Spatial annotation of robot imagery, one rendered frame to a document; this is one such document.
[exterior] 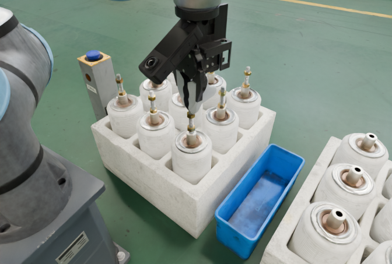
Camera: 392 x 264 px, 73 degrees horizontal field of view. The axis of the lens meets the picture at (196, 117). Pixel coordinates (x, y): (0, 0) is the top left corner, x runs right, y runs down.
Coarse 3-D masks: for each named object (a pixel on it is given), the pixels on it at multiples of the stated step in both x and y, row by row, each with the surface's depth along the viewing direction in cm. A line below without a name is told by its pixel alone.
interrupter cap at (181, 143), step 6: (180, 132) 63; (198, 132) 63; (180, 138) 62; (186, 138) 62; (198, 138) 62; (204, 138) 62; (180, 144) 60; (186, 144) 61; (198, 144) 60; (204, 144) 60; (180, 150) 59; (186, 150) 59; (192, 150) 59; (198, 150) 59
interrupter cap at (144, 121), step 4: (148, 112) 69; (160, 112) 69; (164, 112) 69; (144, 116) 68; (148, 116) 68; (160, 116) 68; (164, 116) 68; (168, 116) 68; (140, 120) 66; (144, 120) 67; (148, 120) 67; (160, 120) 67; (164, 120) 67; (168, 120) 66; (140, 124) 65; (144, 124) 65; (148, 124) 66; (152, 124) 66; (156, 124) 66; (160, 124) 66; (164, 124) 65; (168, 124) 66; (144, 128) 64; (148, 128) 64; (152, 128) 64; (156, 128) 64; (160, 128) 64
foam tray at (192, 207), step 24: (264, 120) 78; (120, 144) 70; (240, 144) 70; (264, 144) 85; (120, 168) 78; (144, 168) 67; (168, 168) 64; (216, 168) 64; (240, 168) 75; (144, 192) 76; (168, 192) 65; (192, 192) 59; (216, 192) 66; (168, 216) 73; (192, 216) 63
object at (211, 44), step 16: (192, 16) 40; (208, 16) 41; (224, 16) 45; (208, 32) 45; (224, 32) 47; (192, 48) 44; (208, 48) 44; (224, 48) 46; (192, 64) 45; (208, 64) 48; (224, 64) 49
